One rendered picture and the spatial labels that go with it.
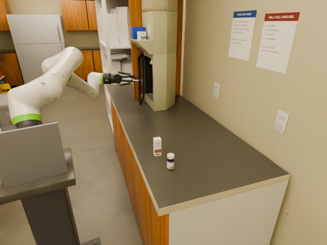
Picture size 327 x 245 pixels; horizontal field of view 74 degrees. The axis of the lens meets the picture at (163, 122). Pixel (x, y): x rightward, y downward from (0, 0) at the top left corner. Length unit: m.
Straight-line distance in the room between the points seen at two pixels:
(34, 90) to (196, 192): 0.87
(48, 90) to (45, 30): 5.50
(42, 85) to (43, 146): 0.28
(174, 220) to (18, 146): 0.75
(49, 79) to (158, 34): 0.92
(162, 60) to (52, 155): 1.07
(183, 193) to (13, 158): 0.77
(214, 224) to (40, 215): 0.89
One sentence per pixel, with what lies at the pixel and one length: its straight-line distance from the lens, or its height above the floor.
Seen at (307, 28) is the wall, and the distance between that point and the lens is 1.21.
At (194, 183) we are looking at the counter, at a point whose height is 0.94.
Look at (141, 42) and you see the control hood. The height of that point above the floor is 1.50.
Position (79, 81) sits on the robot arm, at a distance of 1.73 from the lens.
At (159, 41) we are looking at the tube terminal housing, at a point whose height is 1.51.
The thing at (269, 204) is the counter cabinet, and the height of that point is 0.77.
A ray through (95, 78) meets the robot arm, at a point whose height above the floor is 1.22.
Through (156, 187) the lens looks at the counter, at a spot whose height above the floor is 0.94.
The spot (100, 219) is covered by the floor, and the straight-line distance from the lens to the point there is 2.25.
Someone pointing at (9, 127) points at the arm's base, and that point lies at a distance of 1.22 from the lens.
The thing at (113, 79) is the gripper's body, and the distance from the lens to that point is 1.89.
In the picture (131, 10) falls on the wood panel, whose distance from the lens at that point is 2.08.
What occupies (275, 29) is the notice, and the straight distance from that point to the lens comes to 1.32.
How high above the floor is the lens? 1.63
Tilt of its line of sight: 25 degrees down
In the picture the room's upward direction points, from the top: straight up
